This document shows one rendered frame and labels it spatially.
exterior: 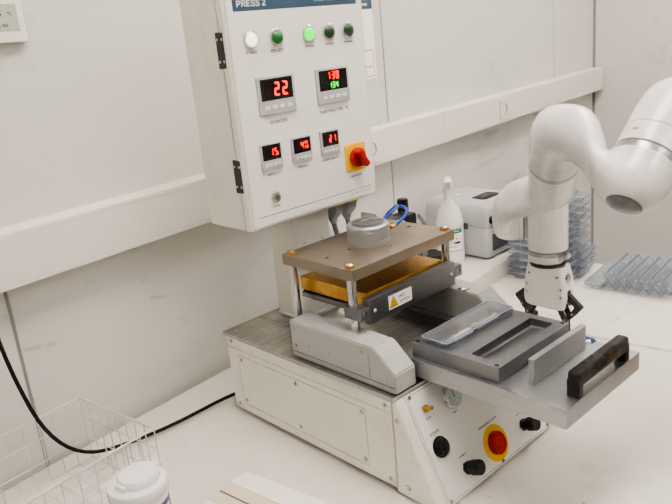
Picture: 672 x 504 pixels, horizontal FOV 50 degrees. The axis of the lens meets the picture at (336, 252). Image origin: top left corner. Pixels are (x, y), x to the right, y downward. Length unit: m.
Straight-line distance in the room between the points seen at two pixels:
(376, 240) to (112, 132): 0.57
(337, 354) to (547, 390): 0.35
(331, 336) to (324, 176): 0.34
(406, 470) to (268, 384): 0.35
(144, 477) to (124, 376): 0.50
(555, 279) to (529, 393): 0.56
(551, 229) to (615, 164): 0.45
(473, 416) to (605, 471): 0.23
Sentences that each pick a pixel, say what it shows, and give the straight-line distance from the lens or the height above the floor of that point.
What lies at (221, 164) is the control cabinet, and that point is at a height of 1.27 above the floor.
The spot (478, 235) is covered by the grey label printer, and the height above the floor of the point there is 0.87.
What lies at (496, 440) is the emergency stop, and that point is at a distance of 1.27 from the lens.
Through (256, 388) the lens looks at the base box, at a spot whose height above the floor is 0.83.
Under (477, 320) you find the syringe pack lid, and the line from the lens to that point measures 1.21.
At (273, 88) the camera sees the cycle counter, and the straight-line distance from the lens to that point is 1.29.
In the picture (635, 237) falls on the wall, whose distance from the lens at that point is 3.68.
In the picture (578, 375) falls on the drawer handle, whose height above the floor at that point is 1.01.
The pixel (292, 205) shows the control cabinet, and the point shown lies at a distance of 1.34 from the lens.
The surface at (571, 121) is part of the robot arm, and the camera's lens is 1.19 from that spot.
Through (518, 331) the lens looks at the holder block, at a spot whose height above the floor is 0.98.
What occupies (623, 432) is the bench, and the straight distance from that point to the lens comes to 1.41.
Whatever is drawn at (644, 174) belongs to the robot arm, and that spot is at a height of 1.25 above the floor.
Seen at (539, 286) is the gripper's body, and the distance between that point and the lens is 1.61.
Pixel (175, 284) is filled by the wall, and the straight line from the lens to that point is 1.60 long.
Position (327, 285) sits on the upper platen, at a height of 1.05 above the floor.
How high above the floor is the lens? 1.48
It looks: 17 degrees down
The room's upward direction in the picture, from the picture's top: 6 degrees counter-clockwise
